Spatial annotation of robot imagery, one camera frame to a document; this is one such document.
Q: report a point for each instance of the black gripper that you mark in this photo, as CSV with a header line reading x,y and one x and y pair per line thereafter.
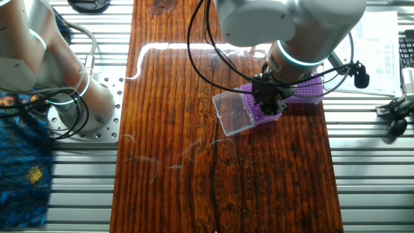
x,y
270,90

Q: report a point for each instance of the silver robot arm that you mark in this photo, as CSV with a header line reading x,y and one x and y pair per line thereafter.
x,y
323,29

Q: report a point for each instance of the purple pipette tip box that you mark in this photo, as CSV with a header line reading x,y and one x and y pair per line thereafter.
x,y
233,113
310,92

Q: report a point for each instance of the brown wooden board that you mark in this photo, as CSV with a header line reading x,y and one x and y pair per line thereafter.
x,y
258,178

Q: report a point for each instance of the white printed paper sheets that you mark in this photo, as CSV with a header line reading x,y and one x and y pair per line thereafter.
x,y
378,48

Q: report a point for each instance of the black clamp tool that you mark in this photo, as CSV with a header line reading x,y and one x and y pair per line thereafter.
x,y
398,126

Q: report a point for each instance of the black keyboard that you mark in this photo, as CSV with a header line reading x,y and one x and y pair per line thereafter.
x,y
407,51

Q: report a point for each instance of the black c-clamp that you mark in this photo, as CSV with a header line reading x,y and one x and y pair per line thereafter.
x,y
89,6

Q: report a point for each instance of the blue patterned cloth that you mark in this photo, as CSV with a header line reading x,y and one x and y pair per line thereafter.
x,y
22,194

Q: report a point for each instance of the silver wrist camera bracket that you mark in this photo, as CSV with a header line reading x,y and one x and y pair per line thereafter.
x,y
334,61

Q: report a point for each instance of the silver perforated base plate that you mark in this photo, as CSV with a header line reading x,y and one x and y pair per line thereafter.
x,y
110,129

